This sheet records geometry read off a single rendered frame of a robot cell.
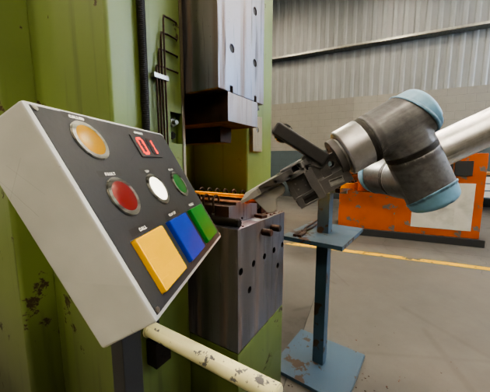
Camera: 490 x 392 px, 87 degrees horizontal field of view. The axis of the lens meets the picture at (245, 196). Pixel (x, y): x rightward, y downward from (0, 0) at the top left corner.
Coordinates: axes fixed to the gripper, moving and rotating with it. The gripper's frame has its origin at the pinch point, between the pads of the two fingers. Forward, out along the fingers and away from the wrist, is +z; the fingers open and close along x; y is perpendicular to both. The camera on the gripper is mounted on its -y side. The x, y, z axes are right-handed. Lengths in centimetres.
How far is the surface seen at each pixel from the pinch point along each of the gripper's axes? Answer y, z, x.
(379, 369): 125, -2, 86
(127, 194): -9.0, 10.4, -19.6
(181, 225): -1.5, 10.1, -10.9
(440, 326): 153, -51, 131
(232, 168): -11, 12, 77
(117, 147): -16.8, 10.8, -14.7
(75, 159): -14.6, 10.8, -24.6
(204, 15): -53, -12, 33
